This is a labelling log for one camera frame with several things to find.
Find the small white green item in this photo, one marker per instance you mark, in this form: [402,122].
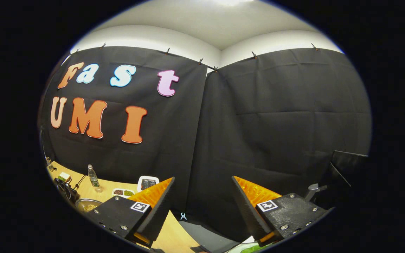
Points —
[64,176]

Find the black backdrop cloth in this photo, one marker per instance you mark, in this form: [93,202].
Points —
[276,123]

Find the grey lever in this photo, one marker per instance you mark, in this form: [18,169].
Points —
[314,189]

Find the white divided bean tray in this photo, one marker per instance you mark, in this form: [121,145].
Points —
[123,193]

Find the black flat panel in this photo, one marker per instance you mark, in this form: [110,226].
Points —
[346,172]

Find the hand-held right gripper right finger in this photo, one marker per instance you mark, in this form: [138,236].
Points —
[246,211]

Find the row of black cloth clips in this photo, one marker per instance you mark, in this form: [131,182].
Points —
[200,61]

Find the small metal clamp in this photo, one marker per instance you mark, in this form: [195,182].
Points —
[49,164]

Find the small blue clip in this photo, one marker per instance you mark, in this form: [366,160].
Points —
[183,216]

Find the white toaster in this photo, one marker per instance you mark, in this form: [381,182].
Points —
[148,182]

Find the clear plastic bottle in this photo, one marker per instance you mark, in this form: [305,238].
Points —
[94,180]

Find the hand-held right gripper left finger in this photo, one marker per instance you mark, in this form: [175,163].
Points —
[160,211]

